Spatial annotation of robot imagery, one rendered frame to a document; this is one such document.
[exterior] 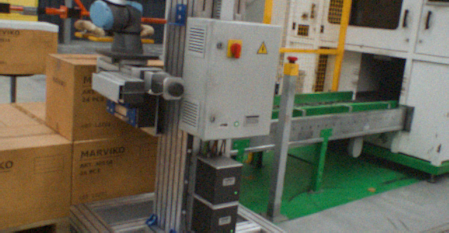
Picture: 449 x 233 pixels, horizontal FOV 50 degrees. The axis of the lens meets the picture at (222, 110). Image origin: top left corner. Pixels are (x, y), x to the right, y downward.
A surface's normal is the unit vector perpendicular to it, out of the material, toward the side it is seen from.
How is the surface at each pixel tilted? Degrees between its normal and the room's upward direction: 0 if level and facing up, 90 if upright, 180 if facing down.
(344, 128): 90
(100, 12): 97
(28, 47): 90
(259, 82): 89
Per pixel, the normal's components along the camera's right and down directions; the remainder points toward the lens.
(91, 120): 0.62, 0.22
